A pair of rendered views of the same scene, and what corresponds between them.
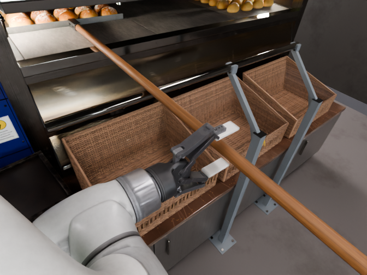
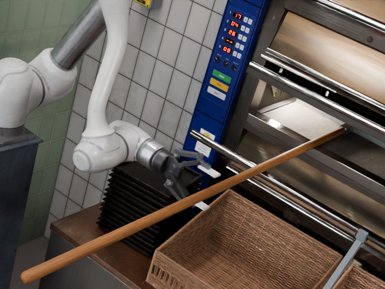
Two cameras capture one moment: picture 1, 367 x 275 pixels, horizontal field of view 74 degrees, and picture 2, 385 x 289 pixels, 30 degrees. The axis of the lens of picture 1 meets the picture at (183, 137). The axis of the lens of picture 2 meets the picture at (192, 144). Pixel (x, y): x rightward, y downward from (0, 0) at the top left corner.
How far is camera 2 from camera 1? 2.04 m
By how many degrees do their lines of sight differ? 60
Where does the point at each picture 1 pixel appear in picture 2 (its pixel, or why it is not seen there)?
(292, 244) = not seen: outside the picture
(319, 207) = not seen: outside the picture
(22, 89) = (238, 128)
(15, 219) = (110, 80)
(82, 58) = (292, 140)
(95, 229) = (123, 131)
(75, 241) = (117, 128)
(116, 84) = (306, 189)
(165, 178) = (162, 154)
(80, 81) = not seen: hidden behind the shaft
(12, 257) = (102, 82)
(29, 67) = (253, 117)
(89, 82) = (286, 166)
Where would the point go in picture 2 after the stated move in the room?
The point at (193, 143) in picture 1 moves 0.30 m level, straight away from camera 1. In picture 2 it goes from (185, 152) to (275, 168)
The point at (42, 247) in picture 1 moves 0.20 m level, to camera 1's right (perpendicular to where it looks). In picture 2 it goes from (106, 89) to (113, 118)
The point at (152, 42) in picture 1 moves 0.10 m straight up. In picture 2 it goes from (366, 179) to (376, 156)
